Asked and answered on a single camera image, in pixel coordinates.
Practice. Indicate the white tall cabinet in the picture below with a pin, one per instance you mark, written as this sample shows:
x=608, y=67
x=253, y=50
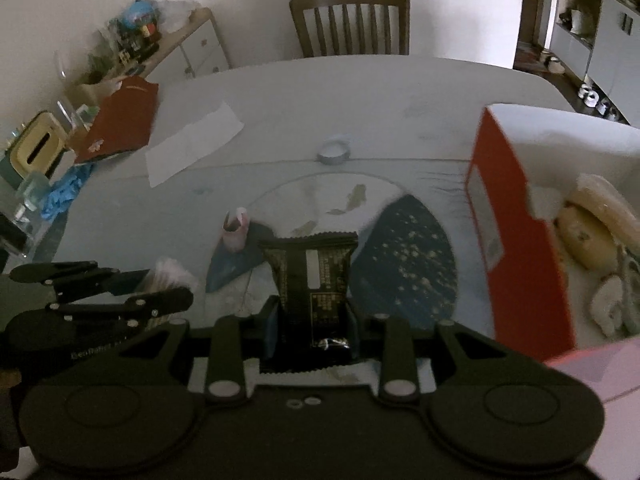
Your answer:
x=617, y=50

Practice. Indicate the small pink cup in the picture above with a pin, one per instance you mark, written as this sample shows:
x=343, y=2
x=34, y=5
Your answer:
x=236, y=232

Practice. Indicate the clear glass jar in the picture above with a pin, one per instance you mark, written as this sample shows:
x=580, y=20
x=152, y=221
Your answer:
x=31, y=197

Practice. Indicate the beige tissue box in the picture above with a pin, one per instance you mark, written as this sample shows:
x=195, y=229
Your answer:
x=37, y=147

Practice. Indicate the red folder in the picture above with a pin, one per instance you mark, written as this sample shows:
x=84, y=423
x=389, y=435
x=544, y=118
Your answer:
x=122, y=120

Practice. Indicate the row of small jars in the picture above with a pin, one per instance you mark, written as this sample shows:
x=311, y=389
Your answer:
x=600, y=100

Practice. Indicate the white sideboard cabinet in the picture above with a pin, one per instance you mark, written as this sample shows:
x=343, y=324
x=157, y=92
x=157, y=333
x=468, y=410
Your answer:
x=200, y=55

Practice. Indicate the white paper sheet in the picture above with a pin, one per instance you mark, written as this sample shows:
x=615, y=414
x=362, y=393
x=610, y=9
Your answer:
x=192, y=145

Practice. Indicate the colourful globe toy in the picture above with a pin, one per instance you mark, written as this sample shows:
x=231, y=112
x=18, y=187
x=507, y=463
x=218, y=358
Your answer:
x=140, y=17

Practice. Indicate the black snack packet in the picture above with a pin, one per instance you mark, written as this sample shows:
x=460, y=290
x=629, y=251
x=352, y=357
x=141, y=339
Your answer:
x=310, y=280

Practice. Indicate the blue gloves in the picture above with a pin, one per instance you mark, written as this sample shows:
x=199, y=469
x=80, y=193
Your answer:
x=62, y=195

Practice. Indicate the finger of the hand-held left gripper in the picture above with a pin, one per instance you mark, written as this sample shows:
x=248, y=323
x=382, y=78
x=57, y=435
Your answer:
x=145, y=307
x=85, y=280

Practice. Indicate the yellow plush toy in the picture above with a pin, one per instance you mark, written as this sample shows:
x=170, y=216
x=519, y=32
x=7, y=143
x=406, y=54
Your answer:
x=585, y=237

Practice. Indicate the white jar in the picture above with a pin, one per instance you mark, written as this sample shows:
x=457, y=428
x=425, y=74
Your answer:
x=580, y=22

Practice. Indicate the white cotton swab bundle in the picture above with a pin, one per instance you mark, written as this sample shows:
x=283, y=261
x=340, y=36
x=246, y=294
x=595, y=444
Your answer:
x=172, y=275

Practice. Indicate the red cardboard box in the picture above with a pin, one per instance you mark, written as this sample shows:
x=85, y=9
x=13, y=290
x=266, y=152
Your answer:
x=505, y=200

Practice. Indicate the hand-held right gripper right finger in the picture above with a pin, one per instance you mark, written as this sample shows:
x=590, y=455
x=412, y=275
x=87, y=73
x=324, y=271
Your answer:
x=351, y=332

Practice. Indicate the brown wooden chair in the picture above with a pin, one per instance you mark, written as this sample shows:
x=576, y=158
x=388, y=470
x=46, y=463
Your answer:
x=350, y=20

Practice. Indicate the white crumpled item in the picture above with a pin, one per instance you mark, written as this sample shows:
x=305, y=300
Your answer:
x=607, y=305

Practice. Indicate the white tape roll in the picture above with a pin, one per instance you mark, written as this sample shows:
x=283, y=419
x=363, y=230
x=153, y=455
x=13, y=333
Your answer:
x=334, y=151

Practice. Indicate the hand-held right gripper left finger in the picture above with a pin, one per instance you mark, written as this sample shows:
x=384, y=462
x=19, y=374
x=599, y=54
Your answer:
x=270, y=332

